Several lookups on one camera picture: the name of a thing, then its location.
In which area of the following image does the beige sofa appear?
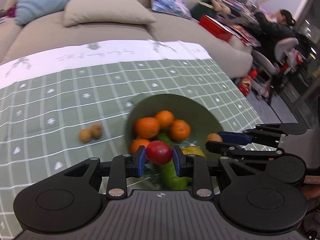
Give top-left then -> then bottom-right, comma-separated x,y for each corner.
1,11 -> 253,78

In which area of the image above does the grey office chair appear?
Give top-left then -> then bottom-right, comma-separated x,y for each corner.
252,37 -> 302,106

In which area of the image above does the red box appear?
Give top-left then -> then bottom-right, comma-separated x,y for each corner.
199,15 -> 235,42

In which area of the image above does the dark green bag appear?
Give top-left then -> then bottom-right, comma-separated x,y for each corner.
190,0 -> 216,21

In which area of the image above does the green cucumber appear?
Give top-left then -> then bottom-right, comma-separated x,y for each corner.
157,133 -> 189,190

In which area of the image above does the blue printed cushion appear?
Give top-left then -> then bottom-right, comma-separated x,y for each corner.
150,0 -> 192,20

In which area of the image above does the red cherry tomato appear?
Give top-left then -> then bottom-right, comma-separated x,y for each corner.
146,141 -> 172,165

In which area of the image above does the brown longan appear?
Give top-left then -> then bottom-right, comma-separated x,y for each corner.
78,129 -> 92,144
90,123 -> 103,139
206,133 -> 223,142

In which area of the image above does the seated person in black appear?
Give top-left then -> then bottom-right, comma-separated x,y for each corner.
253,9 -> 296,63

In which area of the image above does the green colander bowl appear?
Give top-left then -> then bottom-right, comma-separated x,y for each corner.
124,94 -> 222,190

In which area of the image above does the small orange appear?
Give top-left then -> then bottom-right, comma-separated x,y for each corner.
129,139 -> 151,155

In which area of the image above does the beige cushion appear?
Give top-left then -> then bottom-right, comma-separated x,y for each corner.
63,0 -> 156,27

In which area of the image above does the red snack bag on floor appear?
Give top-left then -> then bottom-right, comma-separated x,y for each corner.
237,69 -> 258,97

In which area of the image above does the yellow green pear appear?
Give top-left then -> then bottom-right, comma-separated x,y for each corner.
182,146 -> 206,158

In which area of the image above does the pink round object on sofa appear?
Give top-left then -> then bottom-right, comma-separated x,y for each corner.
6,5 -> 16,18

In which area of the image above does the plush toy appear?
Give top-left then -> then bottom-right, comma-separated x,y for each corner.
209,0 -> 231,15

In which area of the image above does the green checked tablecloth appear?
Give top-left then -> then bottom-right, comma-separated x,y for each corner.
1,40 -> 261,239

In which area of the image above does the large orange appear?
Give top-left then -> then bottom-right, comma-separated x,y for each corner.
135,117 -> 160,139

